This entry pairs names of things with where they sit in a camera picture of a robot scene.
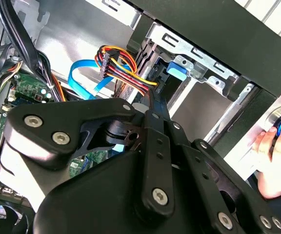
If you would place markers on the hard disk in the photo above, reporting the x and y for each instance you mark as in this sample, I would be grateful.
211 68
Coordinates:
177 70

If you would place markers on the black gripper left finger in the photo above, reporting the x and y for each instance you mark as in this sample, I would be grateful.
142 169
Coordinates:
57 117

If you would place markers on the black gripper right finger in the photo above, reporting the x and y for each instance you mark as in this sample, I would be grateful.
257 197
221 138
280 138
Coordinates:
204 165

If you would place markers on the person's hand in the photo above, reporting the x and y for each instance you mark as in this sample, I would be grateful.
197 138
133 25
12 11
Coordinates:
279 175

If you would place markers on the round black blue-ringed tool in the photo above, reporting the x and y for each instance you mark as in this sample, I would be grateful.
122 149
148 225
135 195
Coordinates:
280 117

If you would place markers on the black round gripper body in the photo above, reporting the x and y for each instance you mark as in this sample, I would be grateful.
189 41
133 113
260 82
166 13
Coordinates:
94 200

